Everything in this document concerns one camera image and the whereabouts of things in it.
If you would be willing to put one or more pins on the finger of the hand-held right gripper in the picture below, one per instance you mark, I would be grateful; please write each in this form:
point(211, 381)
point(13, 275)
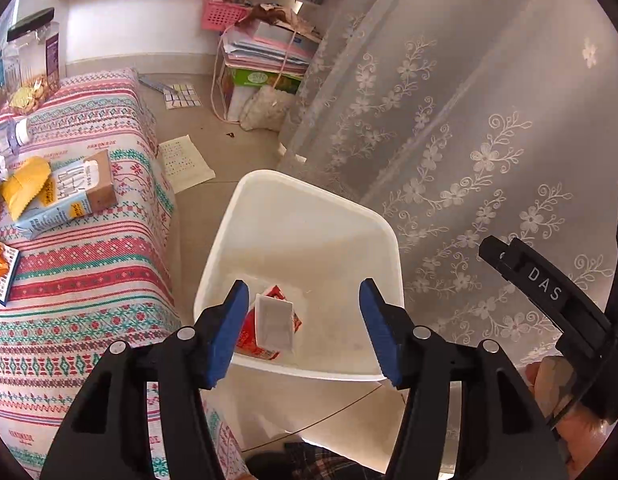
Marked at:
point(495, 257)

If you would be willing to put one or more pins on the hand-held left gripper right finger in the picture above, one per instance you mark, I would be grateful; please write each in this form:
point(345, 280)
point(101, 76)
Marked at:
point(380, 332)

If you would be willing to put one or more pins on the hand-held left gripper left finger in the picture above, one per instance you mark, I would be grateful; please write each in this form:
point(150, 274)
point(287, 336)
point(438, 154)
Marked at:
point(228, 332)

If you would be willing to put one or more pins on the white plastic bin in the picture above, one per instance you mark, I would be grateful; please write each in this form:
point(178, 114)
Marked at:
point(299, 240)

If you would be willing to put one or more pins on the person's right hand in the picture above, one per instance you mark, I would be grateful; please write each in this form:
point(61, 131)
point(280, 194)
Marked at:
point(541, 385)

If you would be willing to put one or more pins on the red and white carton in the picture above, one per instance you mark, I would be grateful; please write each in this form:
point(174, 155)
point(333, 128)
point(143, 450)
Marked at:
point(245, 335)

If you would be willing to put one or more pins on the small white box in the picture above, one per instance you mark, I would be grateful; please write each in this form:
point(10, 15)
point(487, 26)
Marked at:
point(274, 320)

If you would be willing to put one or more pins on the striped patterned tablecloth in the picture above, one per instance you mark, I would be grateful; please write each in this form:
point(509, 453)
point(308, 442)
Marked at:
point(89, 285)

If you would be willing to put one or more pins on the person's plaid trousers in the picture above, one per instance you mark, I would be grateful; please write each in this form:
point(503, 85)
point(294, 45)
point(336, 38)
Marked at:
point(314, 465)

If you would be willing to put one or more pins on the white lace curtain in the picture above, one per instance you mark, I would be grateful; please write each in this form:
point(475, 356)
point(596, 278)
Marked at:
point(439, 110)

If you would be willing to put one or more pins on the printed paper sheet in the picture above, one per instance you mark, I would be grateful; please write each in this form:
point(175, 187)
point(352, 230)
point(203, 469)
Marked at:
point(186, 162)

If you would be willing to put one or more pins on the blue and white carton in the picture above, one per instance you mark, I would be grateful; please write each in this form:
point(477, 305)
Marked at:
point(64, 192)

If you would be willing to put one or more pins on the blue-edged printed booklet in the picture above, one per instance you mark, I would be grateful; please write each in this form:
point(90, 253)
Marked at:
point(8, 282)

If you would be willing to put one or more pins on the white fuzzy bag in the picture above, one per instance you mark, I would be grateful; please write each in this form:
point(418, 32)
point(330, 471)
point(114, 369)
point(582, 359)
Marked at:
point(264, 107)

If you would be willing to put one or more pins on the colourful sticker sheet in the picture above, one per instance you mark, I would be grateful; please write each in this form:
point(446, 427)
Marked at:
point(181, 96)

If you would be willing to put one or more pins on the yellow snack packet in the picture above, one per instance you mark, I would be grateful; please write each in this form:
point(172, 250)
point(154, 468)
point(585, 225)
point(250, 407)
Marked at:
point(26, 185)

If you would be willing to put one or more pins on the stack of papers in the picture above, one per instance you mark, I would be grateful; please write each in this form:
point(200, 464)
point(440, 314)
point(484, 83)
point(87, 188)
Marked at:
point(269, 49)

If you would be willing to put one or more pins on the clear plastic bottle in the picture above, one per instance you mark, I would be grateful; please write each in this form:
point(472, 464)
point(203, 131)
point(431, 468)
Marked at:
point(19, 132)

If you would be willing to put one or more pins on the large pink basket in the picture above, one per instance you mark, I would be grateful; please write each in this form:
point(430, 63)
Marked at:
point(224, 15)

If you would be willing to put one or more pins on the white shelf unit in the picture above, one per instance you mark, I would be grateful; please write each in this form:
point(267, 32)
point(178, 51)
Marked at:
point(139, 25)

